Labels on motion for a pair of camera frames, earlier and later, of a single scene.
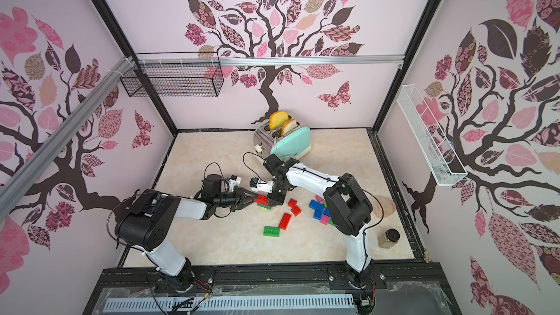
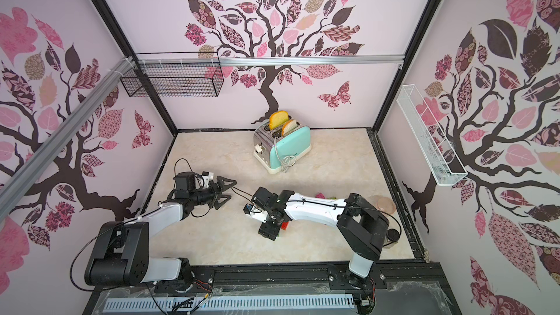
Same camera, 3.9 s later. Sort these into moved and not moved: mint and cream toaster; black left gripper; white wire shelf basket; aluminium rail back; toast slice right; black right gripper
Moved: black right gripper; black left gripper
Not moved: toast slice right; aluminium rail back; mint and cream toaster; white wire shelf basket
